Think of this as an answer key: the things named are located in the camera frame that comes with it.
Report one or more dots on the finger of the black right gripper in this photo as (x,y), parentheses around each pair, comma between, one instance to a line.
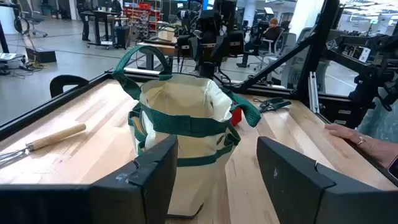
(236,43)
(186,46)

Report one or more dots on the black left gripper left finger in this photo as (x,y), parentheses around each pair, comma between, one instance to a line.
(140,193)

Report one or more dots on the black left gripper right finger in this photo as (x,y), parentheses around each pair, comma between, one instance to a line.
(295,193)

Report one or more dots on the cream gardening bag green trim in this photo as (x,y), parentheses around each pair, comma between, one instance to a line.
(186,99)

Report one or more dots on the person's forearm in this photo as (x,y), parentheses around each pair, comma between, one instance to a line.
(382,152)

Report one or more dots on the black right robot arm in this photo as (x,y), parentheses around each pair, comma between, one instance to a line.
(225,12)

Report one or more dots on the white bag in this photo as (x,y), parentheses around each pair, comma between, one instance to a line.
(166,34)

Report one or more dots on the wooden table grey legs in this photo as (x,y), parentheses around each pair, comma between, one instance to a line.
(161,48)

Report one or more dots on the person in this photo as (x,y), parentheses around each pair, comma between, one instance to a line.
(272,32)
(382,124)

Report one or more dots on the grey office chair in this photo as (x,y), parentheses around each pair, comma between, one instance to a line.
(287,43)
(32,18)

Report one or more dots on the red parts shelving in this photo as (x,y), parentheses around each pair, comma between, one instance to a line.
(144,12)

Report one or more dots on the black waste bin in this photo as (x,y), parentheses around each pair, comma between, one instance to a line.
(122,37)

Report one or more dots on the person's hand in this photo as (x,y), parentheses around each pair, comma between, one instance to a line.
(345,132)

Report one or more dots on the silver aluminium extrusion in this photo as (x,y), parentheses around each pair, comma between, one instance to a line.
(313,93)

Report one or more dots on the black rolling desk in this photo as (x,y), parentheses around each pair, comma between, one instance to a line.
(99,15)

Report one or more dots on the wristwatch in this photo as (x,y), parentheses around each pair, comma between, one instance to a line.
(393,168)

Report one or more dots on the black floor box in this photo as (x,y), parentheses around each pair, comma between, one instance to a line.
(43,56)

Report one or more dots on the black overhead rig frame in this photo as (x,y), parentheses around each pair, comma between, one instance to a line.
(314,62)

